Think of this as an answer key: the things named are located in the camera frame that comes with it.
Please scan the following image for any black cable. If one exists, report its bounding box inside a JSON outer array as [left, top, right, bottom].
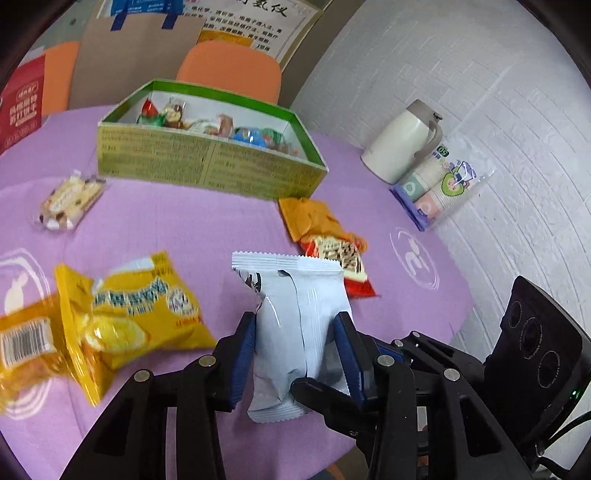
[[533, 406, 591, 480]]

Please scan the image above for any red snack box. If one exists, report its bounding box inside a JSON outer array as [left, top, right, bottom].
[[0, 53, 47, 155]]

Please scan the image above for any pack of paper cups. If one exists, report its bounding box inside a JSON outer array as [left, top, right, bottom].
[[390, 138, 495, 232]]

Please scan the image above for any white wall poster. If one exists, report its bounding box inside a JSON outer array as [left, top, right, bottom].
[[182, 0, 324, 61]]

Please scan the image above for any red green snack packet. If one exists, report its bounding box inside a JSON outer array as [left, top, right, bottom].
[[137, 98, 167, 127]]

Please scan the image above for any brown cardboard sheet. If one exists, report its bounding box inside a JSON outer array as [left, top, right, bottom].
[[67, 16, 206, 112]]

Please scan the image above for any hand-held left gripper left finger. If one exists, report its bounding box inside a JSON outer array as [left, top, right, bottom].
[[60, 311, 257, 480]]

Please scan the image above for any bright yellow snack packet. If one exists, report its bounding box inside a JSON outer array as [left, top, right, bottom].
[[54, 250, 218, 408]]

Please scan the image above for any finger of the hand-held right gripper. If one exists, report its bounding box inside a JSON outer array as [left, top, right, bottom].
[[291, 377, 375, 444], [369, 330, 485, 398]]

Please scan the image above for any clear nougat packet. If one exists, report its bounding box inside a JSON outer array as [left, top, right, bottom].
[[34, 172, 108, 232]]

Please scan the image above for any amber snack packet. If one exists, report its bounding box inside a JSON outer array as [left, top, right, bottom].
[[0, 295, 77, 411]]

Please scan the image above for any white thermos jug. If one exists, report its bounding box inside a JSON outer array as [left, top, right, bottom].
[[360, 99, 445, 185]]

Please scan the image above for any yellow packet behind chair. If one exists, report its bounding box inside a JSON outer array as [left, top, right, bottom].
[[198, 25, 254, 47]]

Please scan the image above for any orange snack packet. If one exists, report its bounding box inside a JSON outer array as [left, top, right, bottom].
[[278, 198, 368, 252]]

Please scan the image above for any small orange chair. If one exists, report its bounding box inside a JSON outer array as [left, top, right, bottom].
[[39, 41, 81, 114]]

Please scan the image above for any blue candy packet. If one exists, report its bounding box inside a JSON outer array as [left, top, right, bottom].
[[233, 128, 266, 146]]

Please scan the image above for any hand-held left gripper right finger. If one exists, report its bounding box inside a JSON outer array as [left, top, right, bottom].
[[333, 313, 532, 480]]

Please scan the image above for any red white snack packet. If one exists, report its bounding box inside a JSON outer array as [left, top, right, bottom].
[[298, 233, 376, 298]]

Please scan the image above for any green white cardboard box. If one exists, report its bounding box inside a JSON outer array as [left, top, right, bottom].
[[97, 78, 329, 201]]

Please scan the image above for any clear nut snack packet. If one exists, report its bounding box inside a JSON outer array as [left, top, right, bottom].
[[164, 96, 190, 130]]

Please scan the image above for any large orange chair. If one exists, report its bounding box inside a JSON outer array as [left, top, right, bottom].
[[176, 39, 282, 106]]

